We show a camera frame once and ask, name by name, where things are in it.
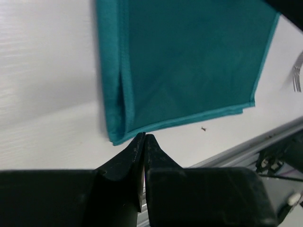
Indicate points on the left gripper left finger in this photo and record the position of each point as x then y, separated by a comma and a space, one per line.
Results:
122, 176

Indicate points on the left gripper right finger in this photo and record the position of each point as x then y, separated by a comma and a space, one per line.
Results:
155, 157

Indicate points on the teal cloth napkin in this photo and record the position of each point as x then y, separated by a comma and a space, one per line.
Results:
166, 63

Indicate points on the metal fork black handle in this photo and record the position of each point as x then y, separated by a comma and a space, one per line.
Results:
296, 72

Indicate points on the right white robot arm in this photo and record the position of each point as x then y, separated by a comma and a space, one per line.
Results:
291, 9

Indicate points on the aluminium front rail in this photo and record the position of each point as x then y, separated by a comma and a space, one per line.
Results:
225, 190

